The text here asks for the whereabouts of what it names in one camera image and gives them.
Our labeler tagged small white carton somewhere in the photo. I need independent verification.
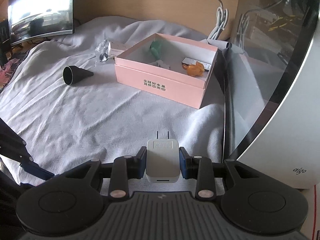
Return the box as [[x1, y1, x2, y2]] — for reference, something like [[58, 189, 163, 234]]
[[108, 42, 130, 57]]

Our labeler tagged clear plastic bag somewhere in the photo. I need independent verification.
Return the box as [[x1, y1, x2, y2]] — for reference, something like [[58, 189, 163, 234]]
[[94, 39, 111, 63]]

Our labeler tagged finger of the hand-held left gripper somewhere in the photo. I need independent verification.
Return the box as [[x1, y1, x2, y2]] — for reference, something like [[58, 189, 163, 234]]
[[0, 119, 55, 181]]

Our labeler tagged grey remote control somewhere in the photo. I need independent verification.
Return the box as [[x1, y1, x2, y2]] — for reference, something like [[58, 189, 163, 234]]
[[182, 57, 211, 71]]

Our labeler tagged pink patterned cloth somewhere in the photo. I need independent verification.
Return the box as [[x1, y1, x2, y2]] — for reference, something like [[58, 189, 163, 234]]
[[0, 58, 17, 92]]

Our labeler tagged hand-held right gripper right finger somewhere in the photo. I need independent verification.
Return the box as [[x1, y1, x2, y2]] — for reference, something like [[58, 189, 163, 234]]
[[179, 146, 263, 199]]

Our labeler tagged orange toy figure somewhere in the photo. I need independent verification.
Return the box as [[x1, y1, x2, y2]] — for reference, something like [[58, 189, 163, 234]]
[[182, 61, 207, 77]]

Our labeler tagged white plug charger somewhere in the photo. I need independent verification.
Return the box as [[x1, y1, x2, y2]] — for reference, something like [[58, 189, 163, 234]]
[[146, 131, 181, 184]]

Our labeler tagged pink cardboard box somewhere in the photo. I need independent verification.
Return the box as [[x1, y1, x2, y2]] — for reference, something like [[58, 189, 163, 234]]
[[114, 33, 219, 110]]

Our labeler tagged white bundled cable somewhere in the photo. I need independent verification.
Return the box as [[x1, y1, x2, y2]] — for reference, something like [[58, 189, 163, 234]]
[[199, 0, 229, 41]]

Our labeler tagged curved monitor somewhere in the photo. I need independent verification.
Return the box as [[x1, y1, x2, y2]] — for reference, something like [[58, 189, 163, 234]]
[[7, 0, 76, 47]]

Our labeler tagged black cone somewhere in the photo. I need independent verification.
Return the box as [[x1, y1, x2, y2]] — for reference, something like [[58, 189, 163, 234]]
[[63, 65, 94, 87]]

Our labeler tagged grey cloth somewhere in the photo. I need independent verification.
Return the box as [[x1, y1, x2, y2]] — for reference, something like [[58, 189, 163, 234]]
[[0, 17, 232, 188]]

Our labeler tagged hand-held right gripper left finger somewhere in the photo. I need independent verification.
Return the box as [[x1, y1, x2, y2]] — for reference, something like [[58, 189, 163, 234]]
[[62, 146, 147, 199]]

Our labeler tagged green plastic toy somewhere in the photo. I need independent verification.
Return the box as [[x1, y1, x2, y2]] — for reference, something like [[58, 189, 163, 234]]
[[149, 39, 165, 58]]

